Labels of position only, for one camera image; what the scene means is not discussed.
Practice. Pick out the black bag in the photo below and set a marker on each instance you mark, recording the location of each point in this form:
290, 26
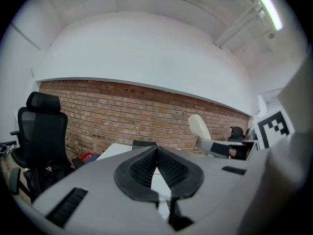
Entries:
49, 175

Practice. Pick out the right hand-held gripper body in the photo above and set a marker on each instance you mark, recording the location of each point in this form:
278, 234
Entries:
271, 128

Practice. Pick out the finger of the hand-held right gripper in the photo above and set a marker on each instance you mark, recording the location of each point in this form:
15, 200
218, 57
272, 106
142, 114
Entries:
215, 148

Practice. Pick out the black mesh office chair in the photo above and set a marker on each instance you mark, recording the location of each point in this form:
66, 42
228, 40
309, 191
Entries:
40, 133

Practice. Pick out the red box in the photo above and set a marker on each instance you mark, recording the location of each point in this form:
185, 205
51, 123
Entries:
87, 157

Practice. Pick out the white ceiling pipes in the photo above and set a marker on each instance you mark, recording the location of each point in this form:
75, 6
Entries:
240, 23

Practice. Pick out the ceiling tube light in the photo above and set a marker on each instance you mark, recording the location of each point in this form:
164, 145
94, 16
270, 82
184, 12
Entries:
269, 8

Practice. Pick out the dark green box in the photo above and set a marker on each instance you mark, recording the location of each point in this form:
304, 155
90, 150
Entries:
143, 144

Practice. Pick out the white table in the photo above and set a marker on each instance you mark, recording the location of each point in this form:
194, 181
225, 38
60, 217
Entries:
115, 150

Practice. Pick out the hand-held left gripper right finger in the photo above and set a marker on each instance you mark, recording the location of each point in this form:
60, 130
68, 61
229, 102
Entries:
181, 172

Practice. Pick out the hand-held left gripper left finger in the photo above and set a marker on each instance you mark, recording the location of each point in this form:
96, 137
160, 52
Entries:
137, 172

